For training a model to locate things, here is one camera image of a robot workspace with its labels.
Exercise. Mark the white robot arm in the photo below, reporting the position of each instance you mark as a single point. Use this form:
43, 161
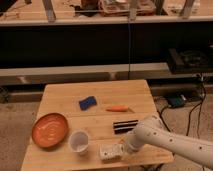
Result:
151, 131

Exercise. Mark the blue sponge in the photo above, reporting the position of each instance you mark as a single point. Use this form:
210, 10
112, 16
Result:
87, 103

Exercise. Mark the black striped eraser block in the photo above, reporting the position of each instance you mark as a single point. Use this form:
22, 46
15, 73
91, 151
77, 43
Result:
124, 126

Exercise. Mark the black case on shelf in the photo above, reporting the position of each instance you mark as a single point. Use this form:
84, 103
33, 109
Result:
189, 62

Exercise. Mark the orange ceramic bowl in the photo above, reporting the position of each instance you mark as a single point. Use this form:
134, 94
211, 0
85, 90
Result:
49, 130

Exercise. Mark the orange carrot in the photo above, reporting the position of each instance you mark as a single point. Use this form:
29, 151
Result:
117, 108

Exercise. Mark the cluttered items on bench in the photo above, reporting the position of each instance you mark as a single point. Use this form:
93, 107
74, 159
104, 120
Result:
115, 7

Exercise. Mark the blue power adapter box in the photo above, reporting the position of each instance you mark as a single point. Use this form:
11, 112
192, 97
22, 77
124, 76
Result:
176, 100

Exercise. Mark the clear plastic cup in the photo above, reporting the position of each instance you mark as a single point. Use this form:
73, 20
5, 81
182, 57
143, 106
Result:
78, 142

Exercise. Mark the long wooden shelf bench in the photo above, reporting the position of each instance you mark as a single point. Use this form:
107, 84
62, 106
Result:
61, 12

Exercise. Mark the wooden table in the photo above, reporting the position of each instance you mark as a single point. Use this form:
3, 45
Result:
97, 122

